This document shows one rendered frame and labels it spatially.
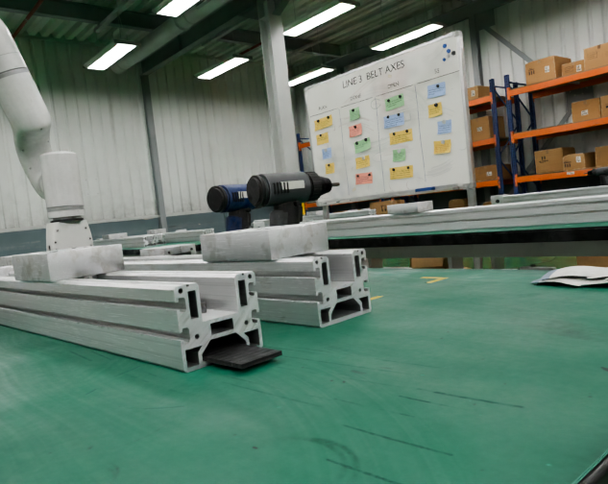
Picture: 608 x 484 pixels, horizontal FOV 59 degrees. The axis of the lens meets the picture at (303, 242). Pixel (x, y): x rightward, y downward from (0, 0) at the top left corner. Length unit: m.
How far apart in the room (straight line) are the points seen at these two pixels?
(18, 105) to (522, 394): 1.23
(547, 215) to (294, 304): 1.49
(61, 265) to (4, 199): 11.69
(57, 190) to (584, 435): 1.23
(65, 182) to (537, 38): 11.31
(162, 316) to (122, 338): 0.10
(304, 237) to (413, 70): 3.27
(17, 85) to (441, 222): 1.58
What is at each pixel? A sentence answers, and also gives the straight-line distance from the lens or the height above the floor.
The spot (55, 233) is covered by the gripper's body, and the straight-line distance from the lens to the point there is 1.40.
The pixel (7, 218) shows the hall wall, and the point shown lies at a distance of 12.49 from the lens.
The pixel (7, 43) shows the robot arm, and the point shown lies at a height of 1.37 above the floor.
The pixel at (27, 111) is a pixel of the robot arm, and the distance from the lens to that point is 1.41.
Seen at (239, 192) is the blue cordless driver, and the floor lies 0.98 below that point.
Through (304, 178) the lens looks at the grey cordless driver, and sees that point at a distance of 1.01.
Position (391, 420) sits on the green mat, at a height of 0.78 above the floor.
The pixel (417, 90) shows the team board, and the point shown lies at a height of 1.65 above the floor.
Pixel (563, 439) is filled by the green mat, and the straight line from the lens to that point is 0.36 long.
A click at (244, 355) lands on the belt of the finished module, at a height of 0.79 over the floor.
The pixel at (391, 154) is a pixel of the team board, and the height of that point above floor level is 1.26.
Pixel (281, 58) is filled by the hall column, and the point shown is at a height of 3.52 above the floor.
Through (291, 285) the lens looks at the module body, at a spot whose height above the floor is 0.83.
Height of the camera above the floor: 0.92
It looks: 3 degrees down
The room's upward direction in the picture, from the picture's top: 6 degrees counter-clockwise
